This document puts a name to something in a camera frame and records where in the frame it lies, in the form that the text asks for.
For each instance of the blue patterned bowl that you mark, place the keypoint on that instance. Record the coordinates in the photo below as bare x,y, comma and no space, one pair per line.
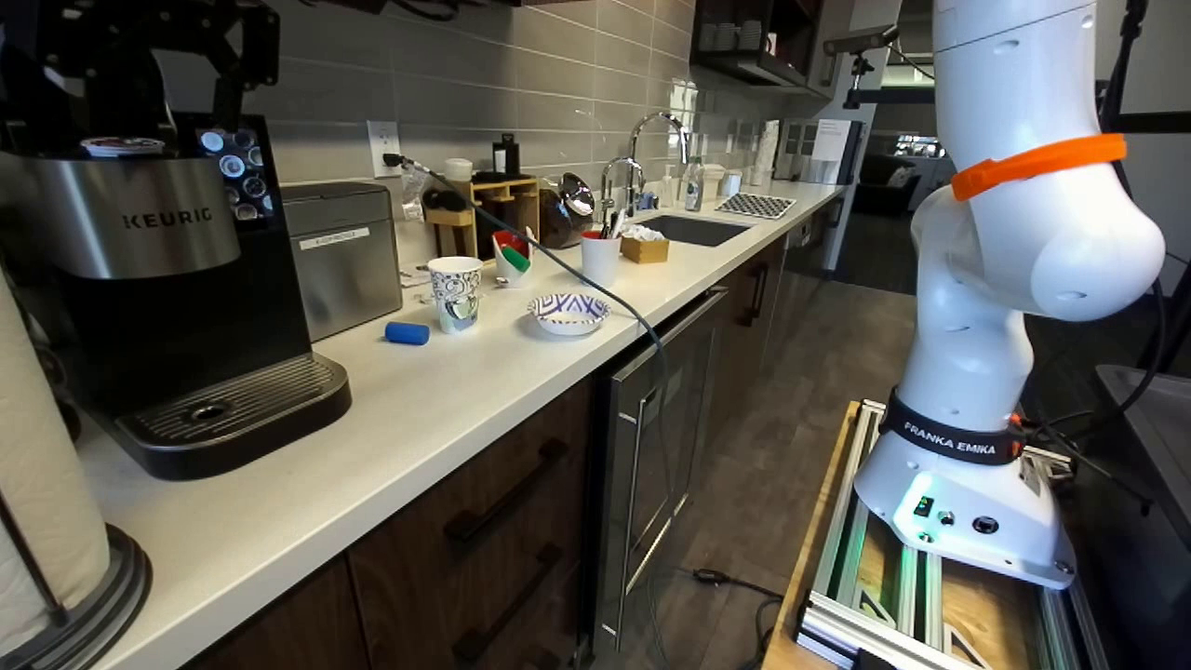
568,314

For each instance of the silver metal box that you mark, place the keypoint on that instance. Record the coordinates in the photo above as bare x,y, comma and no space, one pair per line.
344,261

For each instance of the black and silver coffee maker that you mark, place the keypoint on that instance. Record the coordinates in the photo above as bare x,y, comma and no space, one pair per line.
167,307

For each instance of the stainless dishwasher door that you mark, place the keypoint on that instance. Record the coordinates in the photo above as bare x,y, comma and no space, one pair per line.
809,256

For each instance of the row of white cups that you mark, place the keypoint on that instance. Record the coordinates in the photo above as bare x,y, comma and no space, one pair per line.
730,37

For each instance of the under-counter fridge door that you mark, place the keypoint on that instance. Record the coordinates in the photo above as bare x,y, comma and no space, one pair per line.
670,465

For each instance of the clear plastic bag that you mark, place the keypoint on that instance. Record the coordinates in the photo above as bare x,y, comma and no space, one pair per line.
414,195

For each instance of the small white cup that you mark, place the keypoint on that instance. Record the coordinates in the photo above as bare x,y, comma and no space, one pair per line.
458,170

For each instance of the small wooden box of packets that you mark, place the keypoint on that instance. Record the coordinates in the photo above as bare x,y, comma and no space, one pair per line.
645,249

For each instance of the patterned paper cup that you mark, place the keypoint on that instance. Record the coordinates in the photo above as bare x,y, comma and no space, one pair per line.
456,293

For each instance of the white canister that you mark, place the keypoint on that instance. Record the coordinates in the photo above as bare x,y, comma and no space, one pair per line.
713,181

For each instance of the tall chrome tap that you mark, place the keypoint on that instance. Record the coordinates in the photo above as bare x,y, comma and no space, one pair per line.
659,117

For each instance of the dark round pot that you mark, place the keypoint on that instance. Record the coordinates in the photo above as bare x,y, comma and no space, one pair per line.
563,214

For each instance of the paper towel roll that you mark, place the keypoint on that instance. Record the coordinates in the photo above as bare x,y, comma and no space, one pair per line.
37,465

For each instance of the small soap dispenser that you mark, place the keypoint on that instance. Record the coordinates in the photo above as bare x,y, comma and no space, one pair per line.
667,191

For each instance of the coffee maker lid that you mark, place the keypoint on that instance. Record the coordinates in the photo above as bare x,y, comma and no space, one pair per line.
112,46

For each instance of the white cup with utensils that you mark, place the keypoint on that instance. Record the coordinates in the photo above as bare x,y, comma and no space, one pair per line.
600,261

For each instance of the wooden organizer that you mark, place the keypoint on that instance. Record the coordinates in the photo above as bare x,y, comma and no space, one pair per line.
507,200

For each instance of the dark wood cabinet door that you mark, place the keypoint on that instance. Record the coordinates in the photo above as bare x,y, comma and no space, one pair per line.
279,623
744,372

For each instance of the wall cabinet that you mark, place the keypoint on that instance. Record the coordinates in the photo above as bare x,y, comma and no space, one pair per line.
744,65

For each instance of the white cup with red green insert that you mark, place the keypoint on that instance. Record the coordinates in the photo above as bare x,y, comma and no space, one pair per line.
510,261

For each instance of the small chrome tap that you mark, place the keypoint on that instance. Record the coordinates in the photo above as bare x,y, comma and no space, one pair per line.
635,177

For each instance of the white coffee pod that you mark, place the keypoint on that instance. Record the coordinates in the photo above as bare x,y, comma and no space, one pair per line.
121,146

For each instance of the wall socket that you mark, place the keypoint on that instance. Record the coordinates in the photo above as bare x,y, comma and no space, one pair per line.
383,140

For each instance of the sink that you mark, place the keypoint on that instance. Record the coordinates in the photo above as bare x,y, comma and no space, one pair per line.
693,230

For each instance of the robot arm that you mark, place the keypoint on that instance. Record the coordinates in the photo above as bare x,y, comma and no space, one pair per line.
1014,93

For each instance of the clear soap bottle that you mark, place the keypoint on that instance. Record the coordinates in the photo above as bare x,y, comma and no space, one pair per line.
694,191

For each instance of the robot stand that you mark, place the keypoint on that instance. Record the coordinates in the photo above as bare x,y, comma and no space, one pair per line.
977,614

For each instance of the black paper towel holder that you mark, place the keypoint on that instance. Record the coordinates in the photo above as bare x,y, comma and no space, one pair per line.
107,596

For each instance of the dark wood drawer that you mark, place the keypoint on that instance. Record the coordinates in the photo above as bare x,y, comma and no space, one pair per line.
419,549
549,623

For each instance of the black bottle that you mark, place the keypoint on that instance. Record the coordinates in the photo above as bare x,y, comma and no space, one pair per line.
506,156

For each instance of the camera on mount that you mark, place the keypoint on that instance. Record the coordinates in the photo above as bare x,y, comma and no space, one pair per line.
861,42

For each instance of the blue cylinder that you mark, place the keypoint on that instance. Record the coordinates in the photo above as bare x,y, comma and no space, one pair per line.
408,333

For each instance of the dark sofa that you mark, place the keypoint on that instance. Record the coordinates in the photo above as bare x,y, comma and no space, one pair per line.
884,184

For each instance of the framed sign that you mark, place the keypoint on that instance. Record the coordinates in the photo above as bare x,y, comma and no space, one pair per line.
828,149

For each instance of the checkered drying mat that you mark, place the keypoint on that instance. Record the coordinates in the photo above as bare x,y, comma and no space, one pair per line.
756,205

